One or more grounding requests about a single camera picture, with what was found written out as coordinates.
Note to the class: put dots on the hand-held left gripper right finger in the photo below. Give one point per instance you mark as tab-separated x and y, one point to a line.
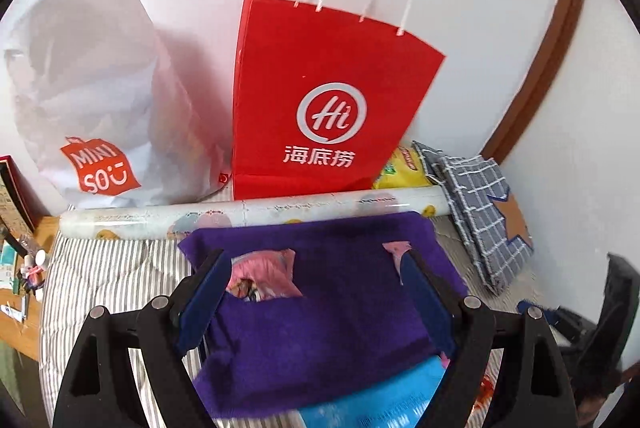
431	305

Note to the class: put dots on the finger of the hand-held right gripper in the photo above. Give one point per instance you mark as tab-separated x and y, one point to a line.
551	316

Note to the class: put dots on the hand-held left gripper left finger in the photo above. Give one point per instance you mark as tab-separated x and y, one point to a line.
204	300

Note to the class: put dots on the purple towel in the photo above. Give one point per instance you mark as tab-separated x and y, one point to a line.
325	283

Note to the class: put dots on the magenta snack packet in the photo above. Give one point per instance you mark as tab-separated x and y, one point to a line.
396	253

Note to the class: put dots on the light pink cartoon snack packet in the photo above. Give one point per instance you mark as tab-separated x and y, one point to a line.
270	275

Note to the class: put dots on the grey checked cloth with star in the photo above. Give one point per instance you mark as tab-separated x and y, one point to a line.
480	218

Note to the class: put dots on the white red printed snack packet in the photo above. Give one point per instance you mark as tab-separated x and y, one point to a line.
484	395

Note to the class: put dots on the blue tissue pack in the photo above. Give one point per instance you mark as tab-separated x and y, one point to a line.
380	398

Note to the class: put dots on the striped bed mattress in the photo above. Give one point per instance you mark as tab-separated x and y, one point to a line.
100	268

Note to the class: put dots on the yellow snack bag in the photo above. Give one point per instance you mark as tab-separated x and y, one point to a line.
400	170

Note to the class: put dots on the wooden desk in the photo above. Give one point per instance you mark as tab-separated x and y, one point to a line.
15	323

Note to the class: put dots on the red patterned box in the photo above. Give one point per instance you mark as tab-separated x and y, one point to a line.
15	193

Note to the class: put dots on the white plastic shopping bag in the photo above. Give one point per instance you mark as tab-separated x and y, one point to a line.
100	83

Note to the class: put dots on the brown wooden headboard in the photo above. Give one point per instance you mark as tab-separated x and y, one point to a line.
550	58

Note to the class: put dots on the red paper bag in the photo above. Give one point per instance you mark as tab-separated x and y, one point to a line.
325	58

